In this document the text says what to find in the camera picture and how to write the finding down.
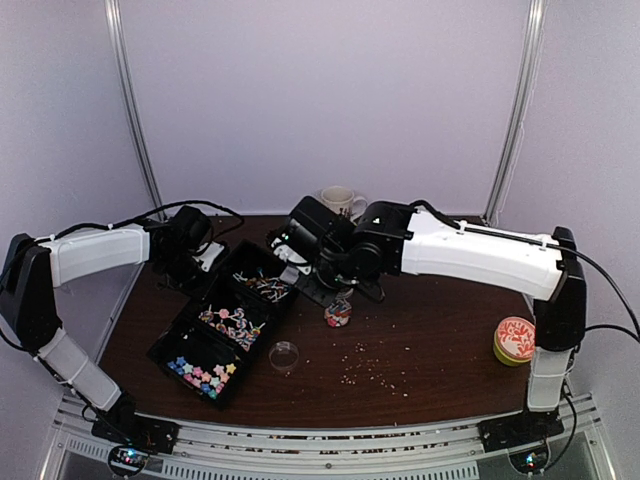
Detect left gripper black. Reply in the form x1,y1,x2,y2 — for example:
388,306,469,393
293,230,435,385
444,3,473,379
157,248,220,302

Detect clear plastic jar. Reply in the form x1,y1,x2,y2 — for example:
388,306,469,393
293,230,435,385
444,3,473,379
324,299,353,328

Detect black bin star candies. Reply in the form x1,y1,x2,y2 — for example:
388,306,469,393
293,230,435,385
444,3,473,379
147,322,250,410

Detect metal candy scoop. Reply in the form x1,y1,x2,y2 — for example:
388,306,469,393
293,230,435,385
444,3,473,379
279,266,300,285

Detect black bin small lollipops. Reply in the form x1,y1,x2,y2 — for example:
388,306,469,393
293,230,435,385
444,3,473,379
219,240,298,315

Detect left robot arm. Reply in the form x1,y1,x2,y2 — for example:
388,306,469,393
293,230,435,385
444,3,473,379
1,204,224,444

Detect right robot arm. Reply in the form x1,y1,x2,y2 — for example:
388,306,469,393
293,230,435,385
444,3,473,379
268,196,587,442

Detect clear jar lid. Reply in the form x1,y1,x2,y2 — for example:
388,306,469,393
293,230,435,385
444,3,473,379
268,341,300,373

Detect ceramic mug coral pattern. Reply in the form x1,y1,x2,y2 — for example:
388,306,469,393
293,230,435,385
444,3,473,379
315,186,369,222

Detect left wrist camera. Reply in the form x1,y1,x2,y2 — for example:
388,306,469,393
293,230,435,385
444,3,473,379
193,242,228,273

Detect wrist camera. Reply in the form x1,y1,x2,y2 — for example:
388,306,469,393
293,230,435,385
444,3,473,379
193,242,228,273
266,229,312,275

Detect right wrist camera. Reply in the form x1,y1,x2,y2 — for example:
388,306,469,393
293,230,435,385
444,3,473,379
266,229,312,275

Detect aluminium front rail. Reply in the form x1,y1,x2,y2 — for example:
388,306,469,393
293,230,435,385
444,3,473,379
39,407,619,480

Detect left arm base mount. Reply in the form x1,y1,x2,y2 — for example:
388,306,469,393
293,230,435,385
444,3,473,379
91,410,180,454

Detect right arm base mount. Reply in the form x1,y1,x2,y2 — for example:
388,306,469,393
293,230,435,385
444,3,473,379
477,411,564,452

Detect right aluminium corner post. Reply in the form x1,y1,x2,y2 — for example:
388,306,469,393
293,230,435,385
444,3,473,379
484,0,547,226

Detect aluminium corner post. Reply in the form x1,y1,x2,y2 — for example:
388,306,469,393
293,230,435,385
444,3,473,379
104,0,163,207
484,0,547,226

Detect left aluminium corner post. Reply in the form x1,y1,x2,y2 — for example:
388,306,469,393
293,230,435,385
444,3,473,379
104,0,163,207

